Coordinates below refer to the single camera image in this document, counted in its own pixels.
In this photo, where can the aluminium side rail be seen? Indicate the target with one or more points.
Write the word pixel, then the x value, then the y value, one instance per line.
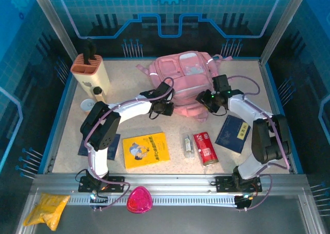
pixel 55 151
pixel 269 89

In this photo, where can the aluminium frame post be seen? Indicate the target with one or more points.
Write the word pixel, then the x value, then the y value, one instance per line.
pixel 281 25
pixel 56 25

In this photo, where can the orange cup white inside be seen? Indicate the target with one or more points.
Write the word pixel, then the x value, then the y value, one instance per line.
pixel 87 105

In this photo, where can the pink rounded triangular pouch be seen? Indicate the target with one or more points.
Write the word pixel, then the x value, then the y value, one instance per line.
pixel 139 200

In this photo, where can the yellow plastic bag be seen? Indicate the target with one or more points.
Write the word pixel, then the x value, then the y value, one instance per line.
pixel 46 210

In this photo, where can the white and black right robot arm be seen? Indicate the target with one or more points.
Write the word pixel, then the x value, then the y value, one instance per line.
pixel 242 105

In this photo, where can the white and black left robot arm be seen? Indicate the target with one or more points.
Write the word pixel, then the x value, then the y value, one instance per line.
pixel 129 111

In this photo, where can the beige knife block orange top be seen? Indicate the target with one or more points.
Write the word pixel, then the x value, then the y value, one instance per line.
pixel 98 74

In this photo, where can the pink backpack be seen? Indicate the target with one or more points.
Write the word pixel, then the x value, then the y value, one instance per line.
pixel 180 76

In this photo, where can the red tissue pack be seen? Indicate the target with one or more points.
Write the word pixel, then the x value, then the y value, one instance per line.
pixel 206 149

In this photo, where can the aluminium front rail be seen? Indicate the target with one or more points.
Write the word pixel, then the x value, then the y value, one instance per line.
pixel 167 182

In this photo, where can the blue book yellow label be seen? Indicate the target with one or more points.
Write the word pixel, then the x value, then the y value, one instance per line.
pixel 232 133

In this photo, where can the small dark blue booklet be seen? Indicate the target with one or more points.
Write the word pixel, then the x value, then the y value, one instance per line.
pixel 115 146

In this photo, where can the small beige bottle black cap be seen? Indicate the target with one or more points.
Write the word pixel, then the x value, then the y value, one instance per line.
pixel 100 97

